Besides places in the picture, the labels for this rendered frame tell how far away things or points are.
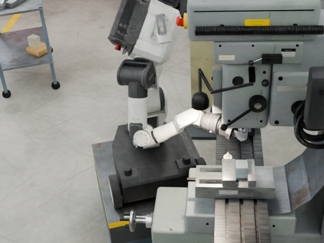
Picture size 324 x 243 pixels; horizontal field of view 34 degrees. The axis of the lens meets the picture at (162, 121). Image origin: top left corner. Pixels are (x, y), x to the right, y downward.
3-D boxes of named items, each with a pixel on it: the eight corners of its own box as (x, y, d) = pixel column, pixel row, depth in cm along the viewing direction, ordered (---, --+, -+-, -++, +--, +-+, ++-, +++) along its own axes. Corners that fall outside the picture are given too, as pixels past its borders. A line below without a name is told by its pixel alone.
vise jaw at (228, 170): (222, 187, 236) (222, 180, 234) (222, 165, 248) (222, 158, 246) (236, 187, 236) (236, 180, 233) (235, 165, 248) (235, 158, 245)
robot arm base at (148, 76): (122, 90, 251) (113, 78, 241) (129, 67, 256) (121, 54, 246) (151, 94, 246) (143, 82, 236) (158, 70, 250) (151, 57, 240)
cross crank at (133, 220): (123, 236, 273) (121, 220, 266) (127, 220, 282) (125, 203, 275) (154, 237, 271) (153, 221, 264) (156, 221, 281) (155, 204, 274)
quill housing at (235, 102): (221, 130, 223) (222, 63, 204) (221, 103, 240) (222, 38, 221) (267, 131, 221) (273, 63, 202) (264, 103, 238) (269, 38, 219)
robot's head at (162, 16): (158, 36, 237) (155, 35, 229) (155, 17, 236) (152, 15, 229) (172, 33, 236) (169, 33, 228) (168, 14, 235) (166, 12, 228)
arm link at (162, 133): (178, 136, 244) (141, 154, 249) (181, 130, 253) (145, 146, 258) (167, 116, 242) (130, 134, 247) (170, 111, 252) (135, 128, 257)
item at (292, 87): (268, 128, 218) (273, 73, 203) (264, 96, 237) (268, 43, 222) (316, 128, 215) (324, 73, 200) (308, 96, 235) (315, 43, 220)
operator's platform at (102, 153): (98, 187, 394) (91, 144, 371) (187, 169, 405) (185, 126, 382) (115, 269, 331) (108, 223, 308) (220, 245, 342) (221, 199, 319)
